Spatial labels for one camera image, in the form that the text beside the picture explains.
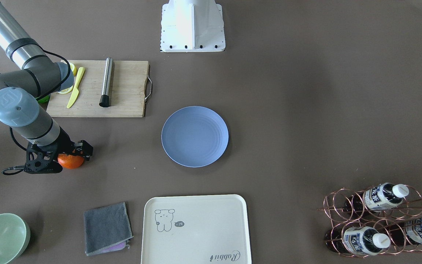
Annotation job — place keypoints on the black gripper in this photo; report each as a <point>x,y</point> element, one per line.
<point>64,141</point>

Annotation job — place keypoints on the orange fruit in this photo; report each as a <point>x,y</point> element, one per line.
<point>70,161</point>

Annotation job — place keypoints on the blue plate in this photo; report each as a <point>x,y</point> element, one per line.
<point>195,136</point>

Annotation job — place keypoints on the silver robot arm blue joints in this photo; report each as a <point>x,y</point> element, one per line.
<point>37,77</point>

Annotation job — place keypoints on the green lime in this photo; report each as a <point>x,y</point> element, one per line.
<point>44,99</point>

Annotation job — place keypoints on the lower lemon slice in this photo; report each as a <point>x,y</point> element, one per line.
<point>66,91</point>

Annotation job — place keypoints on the lemon slice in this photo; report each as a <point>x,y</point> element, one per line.
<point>66,91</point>
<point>73,69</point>

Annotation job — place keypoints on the yellow plastic knife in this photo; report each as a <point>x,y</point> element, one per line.
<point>75,92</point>

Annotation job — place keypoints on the steel cylinder with black tip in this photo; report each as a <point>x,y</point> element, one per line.
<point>107,83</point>

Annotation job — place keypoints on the wooden cutting board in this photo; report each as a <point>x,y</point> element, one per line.
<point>127,93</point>

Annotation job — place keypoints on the upper lemon slice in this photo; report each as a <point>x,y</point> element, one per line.
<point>73,69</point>

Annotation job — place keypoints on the grey folded cloth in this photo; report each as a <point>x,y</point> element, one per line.
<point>107,229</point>

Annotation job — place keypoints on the green bowl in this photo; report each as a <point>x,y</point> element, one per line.
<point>14,237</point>

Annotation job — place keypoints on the cream tray with bear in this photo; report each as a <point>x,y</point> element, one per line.
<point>198,229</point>

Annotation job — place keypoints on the lower bottle in rack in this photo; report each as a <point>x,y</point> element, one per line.
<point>357,241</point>
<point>407,233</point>

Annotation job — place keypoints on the bottle in rack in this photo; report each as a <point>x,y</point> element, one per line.
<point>407,233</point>
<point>357,241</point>
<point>382,197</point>

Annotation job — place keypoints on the upper bottle in rack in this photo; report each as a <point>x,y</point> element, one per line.
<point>382,197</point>

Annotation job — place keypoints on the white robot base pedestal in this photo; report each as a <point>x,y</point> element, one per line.
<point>192,26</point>

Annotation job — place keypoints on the copper wire bottle rack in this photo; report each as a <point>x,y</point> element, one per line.
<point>381,219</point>

